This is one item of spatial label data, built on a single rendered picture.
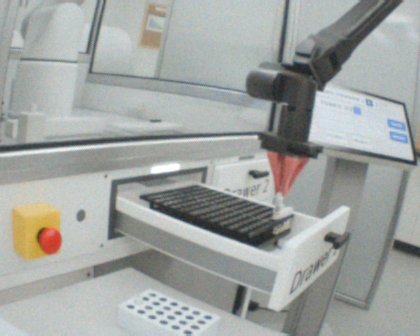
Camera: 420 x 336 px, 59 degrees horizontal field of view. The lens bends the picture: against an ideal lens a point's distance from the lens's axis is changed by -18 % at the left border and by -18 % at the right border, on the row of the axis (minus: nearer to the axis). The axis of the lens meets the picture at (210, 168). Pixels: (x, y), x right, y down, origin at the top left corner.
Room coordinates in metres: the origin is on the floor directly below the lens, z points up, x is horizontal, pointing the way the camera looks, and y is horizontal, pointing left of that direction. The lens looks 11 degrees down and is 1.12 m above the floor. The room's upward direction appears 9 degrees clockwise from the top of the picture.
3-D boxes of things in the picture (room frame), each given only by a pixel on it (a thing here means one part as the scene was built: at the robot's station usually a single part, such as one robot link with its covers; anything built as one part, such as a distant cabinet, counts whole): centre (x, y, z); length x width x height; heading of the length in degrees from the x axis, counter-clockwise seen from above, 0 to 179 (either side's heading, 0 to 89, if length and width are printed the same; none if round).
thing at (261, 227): (0.70, -0.11, 0.90); 0.18 x 0.02 x 0.01; 148
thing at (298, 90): (0.73, -0.13, 1.12); 0.07 x 0.06 x 0.07; 49
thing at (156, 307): (0.52, 0.03, 0.78); 0.12 x 0.08 x 0.04; 64
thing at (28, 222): (0.53, 0.24, 0.88); 0.07 x 0.05 x 0.07; 148
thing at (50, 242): (0.51, 0.21, 0.88); 0.04 x 0.03 x 0.04; 148
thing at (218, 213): (0.75, -0.03, 0.87); 0.22 x 0.18 x 0.06; 58
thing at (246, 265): (0.76, -0.02, 0.86); 0.40 x 0.26 x 0.06; 58
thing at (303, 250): (0.65, -0.20, 0.87); 0.29 x 0.02 x 0.11; 148
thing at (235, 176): (1.08, -0.09, 0.87); 0.29 x 0.02 x 0.11; 148
